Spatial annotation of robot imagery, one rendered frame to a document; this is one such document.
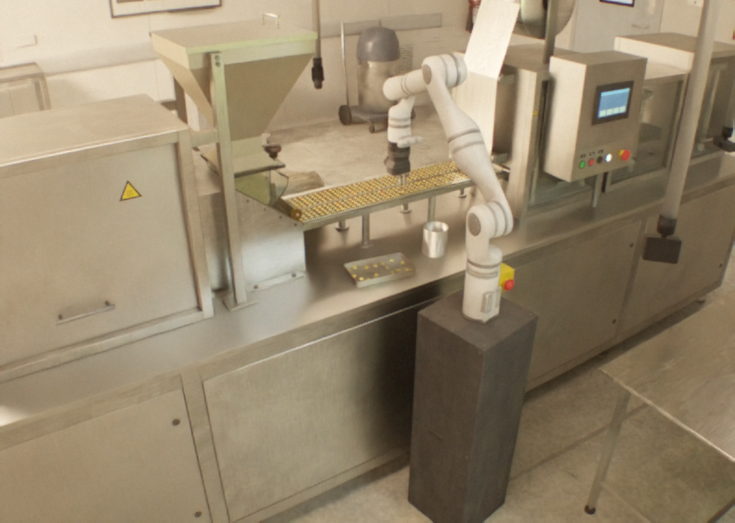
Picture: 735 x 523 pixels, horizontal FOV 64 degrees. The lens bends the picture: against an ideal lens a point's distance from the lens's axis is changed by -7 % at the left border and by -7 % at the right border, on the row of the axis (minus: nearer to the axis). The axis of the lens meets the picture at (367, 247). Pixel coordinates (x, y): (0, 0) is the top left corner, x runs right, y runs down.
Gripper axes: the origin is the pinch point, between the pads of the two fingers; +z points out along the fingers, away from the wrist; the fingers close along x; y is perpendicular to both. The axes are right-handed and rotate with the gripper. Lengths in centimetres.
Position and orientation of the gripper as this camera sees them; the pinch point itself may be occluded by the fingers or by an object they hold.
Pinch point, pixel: (402, 192)
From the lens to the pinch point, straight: 210.0
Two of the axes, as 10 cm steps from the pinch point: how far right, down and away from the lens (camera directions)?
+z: 0.0, 8.8, 4.7
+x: -8.5, 2.5, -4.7
